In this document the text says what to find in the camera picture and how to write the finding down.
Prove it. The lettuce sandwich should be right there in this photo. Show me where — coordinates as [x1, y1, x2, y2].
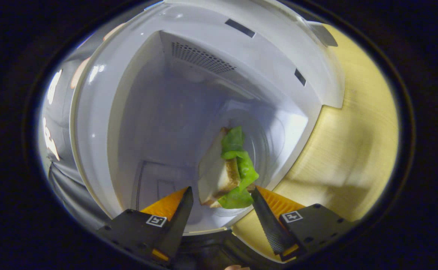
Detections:
[197, 126, 260, 210]

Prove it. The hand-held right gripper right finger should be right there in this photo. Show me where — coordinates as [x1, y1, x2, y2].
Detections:
[250, 186, 355, 264]

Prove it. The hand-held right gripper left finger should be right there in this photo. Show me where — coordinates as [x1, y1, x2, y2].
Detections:
[97, 186, 194, 265]

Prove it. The white microwave oven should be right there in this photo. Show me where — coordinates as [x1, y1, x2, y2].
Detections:
[39, 0, 346, 234]

